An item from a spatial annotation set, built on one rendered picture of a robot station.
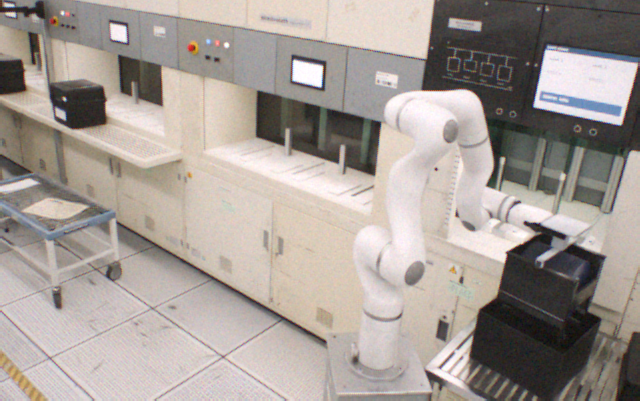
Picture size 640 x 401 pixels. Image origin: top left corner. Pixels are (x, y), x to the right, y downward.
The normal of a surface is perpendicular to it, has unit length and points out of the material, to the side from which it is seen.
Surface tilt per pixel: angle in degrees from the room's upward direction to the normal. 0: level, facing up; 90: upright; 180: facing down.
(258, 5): 90
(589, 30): 90
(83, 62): 90
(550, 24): 90
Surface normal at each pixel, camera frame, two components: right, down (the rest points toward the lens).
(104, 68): 0.78, 0.29
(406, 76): -0.63, 0.25
